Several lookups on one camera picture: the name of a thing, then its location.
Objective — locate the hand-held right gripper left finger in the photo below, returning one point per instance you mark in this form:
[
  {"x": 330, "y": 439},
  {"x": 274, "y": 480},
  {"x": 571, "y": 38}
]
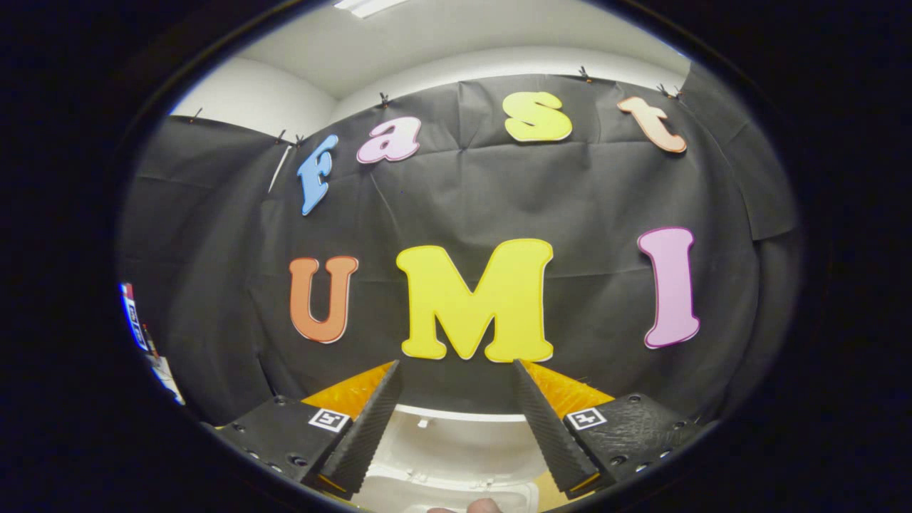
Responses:
[{"x": 363, "y": 431}]

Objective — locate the white desktop garbage bin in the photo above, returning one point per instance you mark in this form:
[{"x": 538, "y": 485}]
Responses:
[{"x": 456, "y": 442}]

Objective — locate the ceiling light panel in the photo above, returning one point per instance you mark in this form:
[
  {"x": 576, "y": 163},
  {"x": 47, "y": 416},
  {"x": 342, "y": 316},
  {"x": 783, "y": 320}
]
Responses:
[{"x": 370, "y": 6}]

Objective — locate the computer monitor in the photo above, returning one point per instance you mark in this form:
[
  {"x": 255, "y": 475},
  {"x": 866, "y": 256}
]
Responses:
[{"x": 133, "y": 320}]

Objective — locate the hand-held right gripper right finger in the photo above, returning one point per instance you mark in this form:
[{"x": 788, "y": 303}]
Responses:
[{"x": 548, "y": 434}]

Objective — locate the black backdrop cloth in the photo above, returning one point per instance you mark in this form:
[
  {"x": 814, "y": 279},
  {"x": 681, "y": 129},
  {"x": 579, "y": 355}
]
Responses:
[{"x": 591, "y": 214}]

